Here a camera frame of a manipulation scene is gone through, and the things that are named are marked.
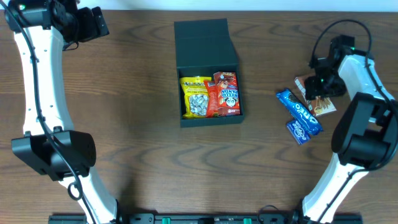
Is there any brown Pocky box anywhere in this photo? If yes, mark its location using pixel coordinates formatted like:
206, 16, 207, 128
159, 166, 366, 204
294, 75, 336, 117

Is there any red Hello Panda box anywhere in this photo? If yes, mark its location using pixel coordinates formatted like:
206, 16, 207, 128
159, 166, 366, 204
213, 72, 241, 116

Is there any red snack bag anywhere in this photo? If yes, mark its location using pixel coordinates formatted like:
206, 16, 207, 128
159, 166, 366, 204
204, 80, 218, 118

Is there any black gift box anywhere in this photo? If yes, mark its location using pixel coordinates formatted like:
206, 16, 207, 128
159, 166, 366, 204
174, 17, 245, 129

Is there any yellow nut snack bag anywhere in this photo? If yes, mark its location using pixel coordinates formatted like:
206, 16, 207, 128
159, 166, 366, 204
180, 77, 211, 119

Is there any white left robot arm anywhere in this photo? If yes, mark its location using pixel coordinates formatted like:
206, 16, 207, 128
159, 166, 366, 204
2, 0, 122, 223

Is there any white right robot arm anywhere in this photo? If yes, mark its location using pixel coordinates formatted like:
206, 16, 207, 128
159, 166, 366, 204
292, 35, 397, 223

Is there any blue Oreo cookie pack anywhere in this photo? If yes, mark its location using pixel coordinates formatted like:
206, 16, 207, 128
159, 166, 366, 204
275, 88, 323, 136

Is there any blue Eclipse gum pack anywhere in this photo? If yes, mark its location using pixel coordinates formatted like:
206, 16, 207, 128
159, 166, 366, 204
286, 119, 311, 145

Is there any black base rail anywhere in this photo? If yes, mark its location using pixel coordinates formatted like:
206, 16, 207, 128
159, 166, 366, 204
48, 212, 363, 224

